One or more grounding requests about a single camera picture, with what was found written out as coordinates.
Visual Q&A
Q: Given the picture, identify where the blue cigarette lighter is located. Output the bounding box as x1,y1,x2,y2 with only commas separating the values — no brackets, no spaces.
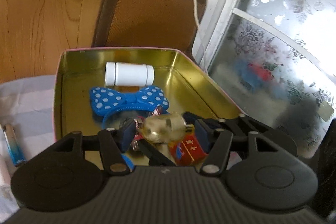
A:
2,124,26,167

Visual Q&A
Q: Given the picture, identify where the wood pattern headboard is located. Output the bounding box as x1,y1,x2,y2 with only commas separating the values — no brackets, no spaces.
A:
1,0,101,83

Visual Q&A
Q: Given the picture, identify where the pink macaron biscuit tin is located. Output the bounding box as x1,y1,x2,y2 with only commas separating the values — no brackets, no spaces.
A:
53,47,247,167

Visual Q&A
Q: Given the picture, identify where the blue polka dot bow headband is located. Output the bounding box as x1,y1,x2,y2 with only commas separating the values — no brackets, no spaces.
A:
88,84,170,171

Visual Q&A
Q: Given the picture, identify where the white power cable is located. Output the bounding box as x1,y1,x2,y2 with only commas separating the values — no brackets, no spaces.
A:
183,0,210,74

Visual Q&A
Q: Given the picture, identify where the frosted glass window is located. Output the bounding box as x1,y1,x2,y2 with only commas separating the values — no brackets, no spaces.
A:
193,0,335,159

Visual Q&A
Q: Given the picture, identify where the white cap vitamin bottle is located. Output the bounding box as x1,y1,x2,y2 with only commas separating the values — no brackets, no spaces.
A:
105,62,155,87

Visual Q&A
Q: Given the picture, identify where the white usb wall charger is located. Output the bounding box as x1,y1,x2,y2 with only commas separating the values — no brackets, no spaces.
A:
0,156,19,222

